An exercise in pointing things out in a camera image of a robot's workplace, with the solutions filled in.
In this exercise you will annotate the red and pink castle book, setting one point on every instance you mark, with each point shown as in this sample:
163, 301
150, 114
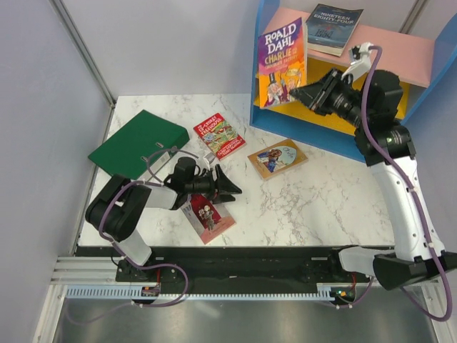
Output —
208, 220

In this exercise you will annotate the colourful wooden bookshelf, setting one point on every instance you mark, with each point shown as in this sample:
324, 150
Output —
416, 60

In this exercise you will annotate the red Treehouse book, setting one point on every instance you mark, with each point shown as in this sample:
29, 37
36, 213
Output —
219, 136

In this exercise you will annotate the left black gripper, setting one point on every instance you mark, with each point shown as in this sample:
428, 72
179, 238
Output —
221, 184

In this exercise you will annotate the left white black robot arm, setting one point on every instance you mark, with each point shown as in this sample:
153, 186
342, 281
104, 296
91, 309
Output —
116, 210

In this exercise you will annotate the aluminium corner post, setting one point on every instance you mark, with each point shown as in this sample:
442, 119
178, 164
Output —
413, 16
76, 37

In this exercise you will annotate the green lever arch binder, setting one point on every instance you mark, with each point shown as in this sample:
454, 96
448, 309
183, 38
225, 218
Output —
144, 138

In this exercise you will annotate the aluminium corner post right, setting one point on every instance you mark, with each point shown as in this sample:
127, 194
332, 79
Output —
413, 16

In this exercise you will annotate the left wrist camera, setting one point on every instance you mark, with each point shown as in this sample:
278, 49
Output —
210, 158

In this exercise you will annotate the aluminium corner post left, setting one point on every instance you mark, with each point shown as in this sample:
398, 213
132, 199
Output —
76, 37

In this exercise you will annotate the blue Nineteen Eighty-Four book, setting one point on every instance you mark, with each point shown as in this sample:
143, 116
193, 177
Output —
330, 28

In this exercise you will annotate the orange Hello book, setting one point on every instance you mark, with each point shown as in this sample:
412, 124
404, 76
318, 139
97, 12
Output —
277, 158

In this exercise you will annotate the purple Roald Dahl book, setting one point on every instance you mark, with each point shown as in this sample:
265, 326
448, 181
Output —
282, 63

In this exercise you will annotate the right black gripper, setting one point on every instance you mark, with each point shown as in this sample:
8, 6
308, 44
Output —
317, 95

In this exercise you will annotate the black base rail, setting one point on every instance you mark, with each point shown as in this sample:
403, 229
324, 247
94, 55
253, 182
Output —
240, 269

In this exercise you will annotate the white slotted cable duct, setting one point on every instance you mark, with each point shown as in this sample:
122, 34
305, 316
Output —
138, 292

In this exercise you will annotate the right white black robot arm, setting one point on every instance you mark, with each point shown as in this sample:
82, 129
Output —
410, 262

